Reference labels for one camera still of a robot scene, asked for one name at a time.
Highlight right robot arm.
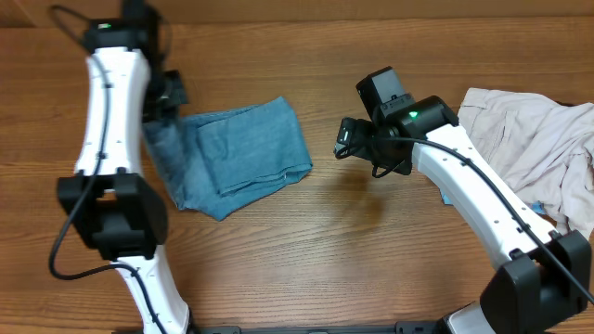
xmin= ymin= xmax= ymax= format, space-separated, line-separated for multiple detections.
xmin=334 ymin=67 xmax=593 ymax=334

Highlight light blue denim jeans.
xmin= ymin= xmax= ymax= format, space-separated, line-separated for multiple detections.
xmin=143 ymin=96 xmax=313 ymax=221

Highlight beige cotton trousers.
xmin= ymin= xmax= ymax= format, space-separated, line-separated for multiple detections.
xmin=458 ymin=88 xmax=593 ymax=238

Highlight blue printed t-shirt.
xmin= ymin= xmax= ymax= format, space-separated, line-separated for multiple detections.
xmin=440 ymin=191 xmax=547 ymax=215

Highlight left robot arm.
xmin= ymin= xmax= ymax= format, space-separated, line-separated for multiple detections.
xmin=48 ymin=1 xmax=199 ymax=334

